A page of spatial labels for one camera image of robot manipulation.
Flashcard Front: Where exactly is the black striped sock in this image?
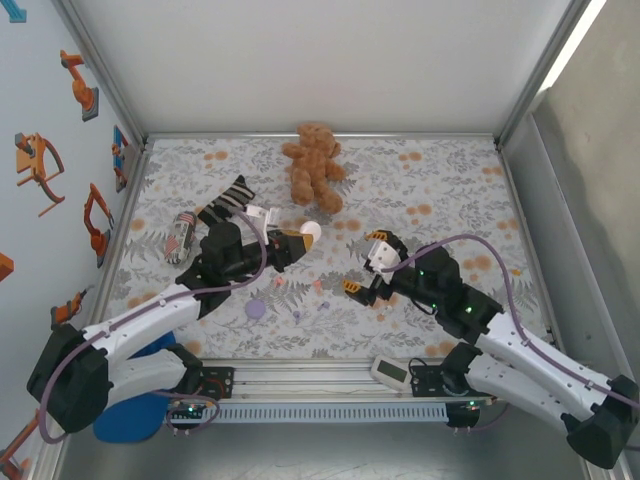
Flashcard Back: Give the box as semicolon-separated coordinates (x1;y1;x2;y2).
196;174;256;232

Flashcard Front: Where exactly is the aluminium frame post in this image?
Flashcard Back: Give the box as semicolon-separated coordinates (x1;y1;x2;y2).
52;0;151;151
493;0;609;151

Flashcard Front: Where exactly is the blue cloth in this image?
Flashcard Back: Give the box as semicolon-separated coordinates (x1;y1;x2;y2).
92;329;176;444

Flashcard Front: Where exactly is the orange claw machine wall sticker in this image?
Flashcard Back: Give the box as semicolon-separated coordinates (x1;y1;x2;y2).
14;131;67;218

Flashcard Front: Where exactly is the white digital timer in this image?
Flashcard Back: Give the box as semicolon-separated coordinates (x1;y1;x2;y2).
369;354;412;392

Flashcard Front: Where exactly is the flag print glasses case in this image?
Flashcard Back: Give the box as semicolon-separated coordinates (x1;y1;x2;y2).
163;210;198;265

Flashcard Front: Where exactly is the floral print table mat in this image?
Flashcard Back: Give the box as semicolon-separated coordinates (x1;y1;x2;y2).
94;135;559;360

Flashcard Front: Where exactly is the blue gantry wall sticker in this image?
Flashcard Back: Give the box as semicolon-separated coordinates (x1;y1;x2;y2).
111;124;133;194

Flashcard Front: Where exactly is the blue machine wall sticker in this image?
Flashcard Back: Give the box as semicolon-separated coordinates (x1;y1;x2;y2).
0;0;29;24

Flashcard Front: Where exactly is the wide aluminium frame rail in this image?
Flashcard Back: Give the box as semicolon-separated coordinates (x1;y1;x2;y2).
197;357;454;402

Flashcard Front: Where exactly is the orange claw arm wall sticker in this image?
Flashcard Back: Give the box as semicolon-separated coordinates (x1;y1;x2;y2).
82;182;116;269

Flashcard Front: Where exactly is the white slotted cable duct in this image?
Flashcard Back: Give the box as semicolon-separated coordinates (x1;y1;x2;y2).
167;402;449;425

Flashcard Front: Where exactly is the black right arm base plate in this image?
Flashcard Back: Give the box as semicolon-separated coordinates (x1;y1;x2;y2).
409;357;454;400

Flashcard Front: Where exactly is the brown teddy bear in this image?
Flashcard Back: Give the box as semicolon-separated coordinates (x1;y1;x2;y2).
280;122;347;215

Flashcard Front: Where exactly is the thin aluminium frame rail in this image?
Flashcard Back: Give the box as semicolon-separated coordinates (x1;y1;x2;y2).
498;142;566;360
79;142;154;359
144;130;501;142

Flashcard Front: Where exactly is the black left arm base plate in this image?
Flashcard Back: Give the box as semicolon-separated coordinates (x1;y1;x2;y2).
198;366;236;401

